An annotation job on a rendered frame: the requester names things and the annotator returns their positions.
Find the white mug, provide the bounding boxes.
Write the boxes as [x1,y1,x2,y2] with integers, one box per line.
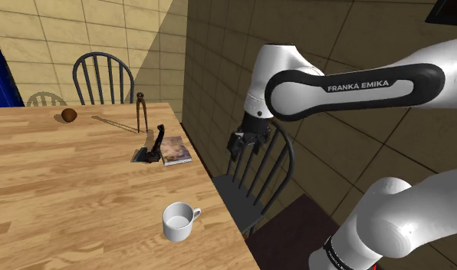
[162,202,202,243]

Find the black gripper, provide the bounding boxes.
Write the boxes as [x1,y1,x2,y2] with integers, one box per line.
[226,111,271,163]

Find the dark framed wall picture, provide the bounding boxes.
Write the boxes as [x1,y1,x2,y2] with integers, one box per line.
[424,0,457,28]

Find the wooden table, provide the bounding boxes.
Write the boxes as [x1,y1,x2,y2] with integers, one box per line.
[0,102,261,270]

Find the blue door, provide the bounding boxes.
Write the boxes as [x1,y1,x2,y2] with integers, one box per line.
[0,21,26,114]

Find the brown standing pincers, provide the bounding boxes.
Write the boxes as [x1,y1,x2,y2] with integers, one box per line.
[135,91,150,134]

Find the black lever tool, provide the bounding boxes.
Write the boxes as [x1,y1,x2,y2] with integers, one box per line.
[132,123,166,165]

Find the brown round nut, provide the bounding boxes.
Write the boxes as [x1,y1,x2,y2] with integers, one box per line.
[61,107,79,123]

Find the book with painted cover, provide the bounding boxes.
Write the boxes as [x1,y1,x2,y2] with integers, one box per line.
[159,135,192,167]

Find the dark grey spindle-back chair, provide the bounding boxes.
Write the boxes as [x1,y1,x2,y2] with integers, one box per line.
[211,120,295,237]
[71,51,136,106]

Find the dark red robot stand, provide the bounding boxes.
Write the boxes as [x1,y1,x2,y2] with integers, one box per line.
[245,193,380,270]

